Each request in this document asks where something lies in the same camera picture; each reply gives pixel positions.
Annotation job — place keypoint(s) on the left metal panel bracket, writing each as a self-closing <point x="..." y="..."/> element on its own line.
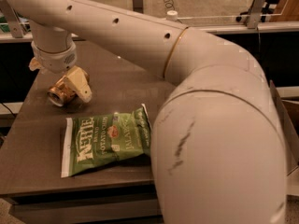
<point x="12" y="19"/>

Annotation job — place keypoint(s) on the clear plastic water bottle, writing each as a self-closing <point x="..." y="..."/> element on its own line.
<point x="171" y="15"/>

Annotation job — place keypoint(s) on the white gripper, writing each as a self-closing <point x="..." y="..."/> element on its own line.
<point x="55" y="60"/>

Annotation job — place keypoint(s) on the white Corovan cardboard box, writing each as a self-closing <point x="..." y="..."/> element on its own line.
<point x="287" y="105"/>

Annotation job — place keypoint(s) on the green Kettle chips bag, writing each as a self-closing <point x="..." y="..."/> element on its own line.
<point x="96" y="141"/>

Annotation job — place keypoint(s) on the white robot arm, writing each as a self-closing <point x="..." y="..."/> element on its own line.
<point x="218" y="152"/>

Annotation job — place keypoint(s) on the clear acrylic barrier panel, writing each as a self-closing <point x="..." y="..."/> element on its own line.
<point x="221" y="16"/>

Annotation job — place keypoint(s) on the right metal panel bracket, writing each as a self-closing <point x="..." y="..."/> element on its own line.
<point x="255" y="13"/>

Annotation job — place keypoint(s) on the orange soda can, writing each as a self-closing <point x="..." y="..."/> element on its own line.
<point x="59" y="94"/>

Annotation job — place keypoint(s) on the middle metal panel bracket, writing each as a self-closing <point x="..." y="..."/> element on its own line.
<point x="138" y="6"/>

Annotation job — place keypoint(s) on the metal panel bracket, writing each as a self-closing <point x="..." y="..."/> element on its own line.
<point x="12" y="19"/>
<point x="255" y="13"/>
<point x="138" y="6"/>

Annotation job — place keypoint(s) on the grey table drawer cabinet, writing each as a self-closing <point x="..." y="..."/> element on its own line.
<point x="114" y="205"/>

